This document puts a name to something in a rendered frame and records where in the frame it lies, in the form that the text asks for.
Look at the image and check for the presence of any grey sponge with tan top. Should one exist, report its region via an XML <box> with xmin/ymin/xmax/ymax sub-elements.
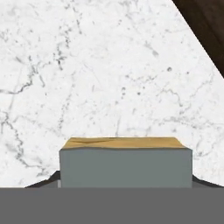
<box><xmin>59</xmin><ymin>136</ymin><xmax>193</xmax><ymax>189</ymax></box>

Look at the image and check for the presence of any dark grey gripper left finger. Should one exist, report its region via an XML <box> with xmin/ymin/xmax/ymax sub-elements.
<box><xmin>24</xmin><ymin>170</ymin><xmax>62</xmax><ymax>189</ymax></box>

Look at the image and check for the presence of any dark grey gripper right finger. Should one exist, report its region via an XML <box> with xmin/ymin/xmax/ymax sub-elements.
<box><xmin>191</xmin><ymin>174</ymin><xmax>224</xmax><ymax>189</ymax></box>

